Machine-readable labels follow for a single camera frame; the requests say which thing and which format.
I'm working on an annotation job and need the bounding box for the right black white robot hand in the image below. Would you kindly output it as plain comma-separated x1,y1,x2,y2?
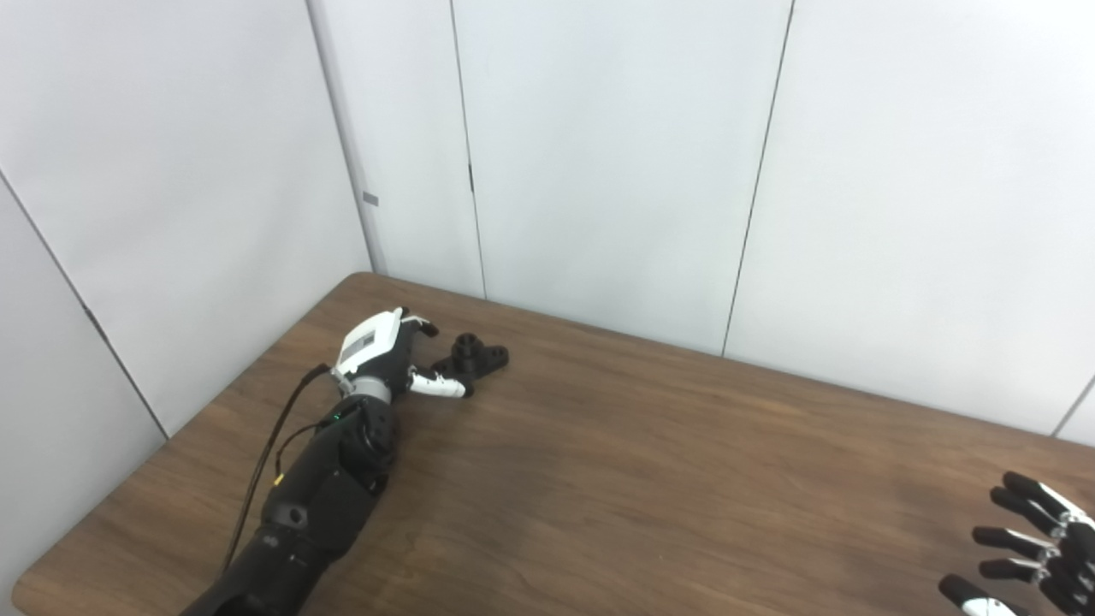
938,471,1095,616

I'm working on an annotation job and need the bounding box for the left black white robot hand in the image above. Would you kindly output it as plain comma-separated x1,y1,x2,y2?
332,308,474,401

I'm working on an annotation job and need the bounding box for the black holder with flange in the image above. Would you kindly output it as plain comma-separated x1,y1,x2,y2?
430,334,510,382

